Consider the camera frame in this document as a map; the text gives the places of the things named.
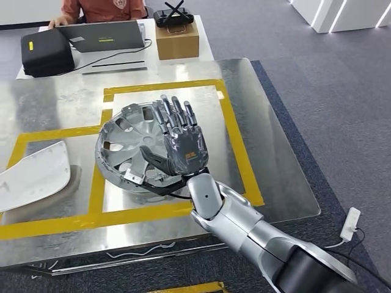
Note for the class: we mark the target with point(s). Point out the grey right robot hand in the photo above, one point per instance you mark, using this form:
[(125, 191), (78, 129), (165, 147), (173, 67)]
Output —
[(186, 149)]

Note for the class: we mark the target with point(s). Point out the grey plastic wheel hubcap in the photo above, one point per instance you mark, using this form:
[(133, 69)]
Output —
[(122, 141)]

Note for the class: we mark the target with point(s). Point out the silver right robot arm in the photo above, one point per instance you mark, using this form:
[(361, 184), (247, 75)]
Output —
[(238, 222)]

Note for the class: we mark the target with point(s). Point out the stainless steel workbench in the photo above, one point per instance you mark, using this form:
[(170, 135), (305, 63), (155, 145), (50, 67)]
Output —
[(275, 141)]

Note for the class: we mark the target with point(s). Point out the brown cardboard box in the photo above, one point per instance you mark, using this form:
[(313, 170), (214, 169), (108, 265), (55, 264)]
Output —
[(177, 44)]

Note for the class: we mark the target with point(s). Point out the white office desk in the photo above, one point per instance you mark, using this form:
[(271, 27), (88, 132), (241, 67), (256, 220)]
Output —
[(204, 40)]

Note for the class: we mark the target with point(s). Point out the grey flat bar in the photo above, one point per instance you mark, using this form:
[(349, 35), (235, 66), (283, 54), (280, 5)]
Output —
[(112, 69)]

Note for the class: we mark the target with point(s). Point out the black remote controller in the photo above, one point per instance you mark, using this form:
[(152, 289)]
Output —
[(172, 18)]

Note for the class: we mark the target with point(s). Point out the grey laptop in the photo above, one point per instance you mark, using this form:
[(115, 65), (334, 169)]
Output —
[(106, 38)]

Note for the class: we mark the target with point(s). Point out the person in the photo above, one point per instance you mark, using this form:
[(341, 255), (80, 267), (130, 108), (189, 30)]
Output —
[(103, 10)]

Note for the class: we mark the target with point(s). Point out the white car body panel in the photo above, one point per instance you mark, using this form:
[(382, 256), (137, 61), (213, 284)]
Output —
[(33, 178)]

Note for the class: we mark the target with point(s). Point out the black hard carry case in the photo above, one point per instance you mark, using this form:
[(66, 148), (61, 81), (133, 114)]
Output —
[(47, 52)]

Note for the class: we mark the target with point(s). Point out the white power strip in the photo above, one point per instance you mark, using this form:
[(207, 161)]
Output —
[(350, 224)]

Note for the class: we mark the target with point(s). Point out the white lit display plinth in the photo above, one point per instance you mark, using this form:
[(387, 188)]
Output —
[(351, 14)]

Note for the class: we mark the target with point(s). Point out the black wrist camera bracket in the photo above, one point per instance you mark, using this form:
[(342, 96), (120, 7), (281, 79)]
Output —
[(164, 190)]

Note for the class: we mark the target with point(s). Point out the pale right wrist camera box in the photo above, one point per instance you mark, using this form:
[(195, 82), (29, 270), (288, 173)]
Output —
[(134, 176)]

